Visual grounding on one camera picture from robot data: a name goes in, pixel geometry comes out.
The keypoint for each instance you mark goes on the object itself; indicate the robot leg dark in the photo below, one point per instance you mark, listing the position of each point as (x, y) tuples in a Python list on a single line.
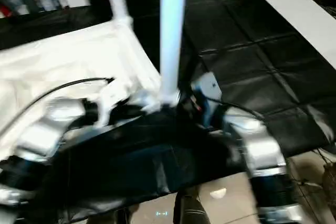
[(110, 216), (190, 208)]

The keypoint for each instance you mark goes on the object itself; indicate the right robot leg dark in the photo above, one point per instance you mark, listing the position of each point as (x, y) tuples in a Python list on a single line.
[(190, 208)]

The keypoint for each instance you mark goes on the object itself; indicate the black work mat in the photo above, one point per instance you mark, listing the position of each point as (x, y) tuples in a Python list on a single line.
[(249, 37)]

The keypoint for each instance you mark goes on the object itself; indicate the left robot leg dark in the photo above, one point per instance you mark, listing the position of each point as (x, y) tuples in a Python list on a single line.
[(110, 216)]

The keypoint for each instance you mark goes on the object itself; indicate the white plastic table top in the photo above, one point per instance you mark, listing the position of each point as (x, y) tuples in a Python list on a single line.
[(65, 51)]

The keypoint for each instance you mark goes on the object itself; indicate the dark round woven basket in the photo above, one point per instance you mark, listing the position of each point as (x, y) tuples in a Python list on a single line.
[(330, 182)]

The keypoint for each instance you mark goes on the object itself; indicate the white flat board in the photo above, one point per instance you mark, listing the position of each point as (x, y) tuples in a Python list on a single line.
[(296, 11)]

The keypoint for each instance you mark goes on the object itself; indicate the red box in cabinet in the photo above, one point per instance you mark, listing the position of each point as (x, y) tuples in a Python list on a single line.
[(4, 10)]

